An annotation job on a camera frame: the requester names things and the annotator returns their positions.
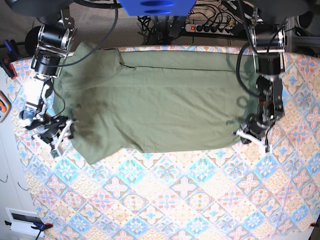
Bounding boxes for red black clamp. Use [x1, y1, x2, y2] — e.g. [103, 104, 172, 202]
[0, 40, 18, 80]

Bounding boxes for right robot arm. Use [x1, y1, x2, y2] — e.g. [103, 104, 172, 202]
[19, 3, 77, 155]

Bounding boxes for patterned tablecloth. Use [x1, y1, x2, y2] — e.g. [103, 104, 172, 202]
[4, 53, 320, 240]

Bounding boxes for blue clamp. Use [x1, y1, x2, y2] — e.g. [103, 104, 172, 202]
[31, 222, 53, 232]

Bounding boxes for tangled black cables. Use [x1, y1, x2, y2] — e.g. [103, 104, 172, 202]
[136, 14, 186, 46]

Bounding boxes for white power strip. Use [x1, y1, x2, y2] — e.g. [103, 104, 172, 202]
[184, 23, 245, 36]

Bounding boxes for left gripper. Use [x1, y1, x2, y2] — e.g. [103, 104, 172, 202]
[232, 114, 274, 154]

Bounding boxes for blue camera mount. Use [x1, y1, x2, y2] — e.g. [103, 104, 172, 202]
[118, 0, 196, 17]

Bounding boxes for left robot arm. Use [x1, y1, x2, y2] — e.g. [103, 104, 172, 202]
[234, 1, 288, 154]

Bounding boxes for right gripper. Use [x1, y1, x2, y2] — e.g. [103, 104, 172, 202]
[31, 116, 78, 150]

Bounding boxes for green t-shirt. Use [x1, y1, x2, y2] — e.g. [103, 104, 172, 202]
[53, 42, 258, 164]

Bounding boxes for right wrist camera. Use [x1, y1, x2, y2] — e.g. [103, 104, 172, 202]
[50, 147, 64, 159]

